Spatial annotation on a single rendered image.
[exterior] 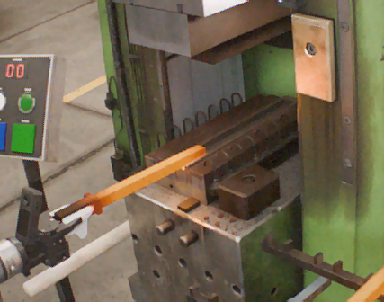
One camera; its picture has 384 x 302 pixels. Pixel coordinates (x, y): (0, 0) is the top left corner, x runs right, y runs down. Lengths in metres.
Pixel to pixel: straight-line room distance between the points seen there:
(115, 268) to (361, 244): 1.63
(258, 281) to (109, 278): 1.43
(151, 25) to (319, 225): 0.58
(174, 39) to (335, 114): 0.37
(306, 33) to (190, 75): 0.54
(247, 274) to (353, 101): 0.45
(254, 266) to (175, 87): 0.52
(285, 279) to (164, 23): 0.67
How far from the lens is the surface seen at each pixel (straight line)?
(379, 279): 1.33
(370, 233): 1.61
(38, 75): 1.93
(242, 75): 2.07
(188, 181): 1.69
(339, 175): 1.57
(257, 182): 1.62
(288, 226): 1.70
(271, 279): 1.72
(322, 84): 1.48
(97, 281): 3.03
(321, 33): 1.43
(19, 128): 1.93
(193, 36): 1.52
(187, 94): 1.93
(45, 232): 1.45
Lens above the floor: 1.80
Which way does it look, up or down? 28 degrees down
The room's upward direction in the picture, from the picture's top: 5 degrees counter-clockwise
